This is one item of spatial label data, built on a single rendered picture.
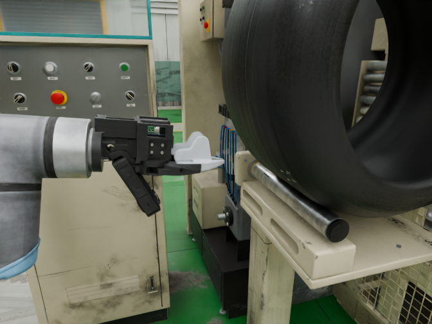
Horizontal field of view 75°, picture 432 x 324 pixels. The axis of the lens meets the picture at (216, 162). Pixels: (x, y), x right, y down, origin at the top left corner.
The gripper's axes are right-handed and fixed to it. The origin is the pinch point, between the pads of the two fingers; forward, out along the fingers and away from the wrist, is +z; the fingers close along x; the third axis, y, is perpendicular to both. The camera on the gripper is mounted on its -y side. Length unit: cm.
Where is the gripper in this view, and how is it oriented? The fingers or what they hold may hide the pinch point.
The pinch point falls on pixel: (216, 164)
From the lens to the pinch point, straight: 50.0
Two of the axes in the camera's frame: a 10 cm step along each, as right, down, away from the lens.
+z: 9.5, 0.3, 3.1
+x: -2.8, -3.0, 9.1
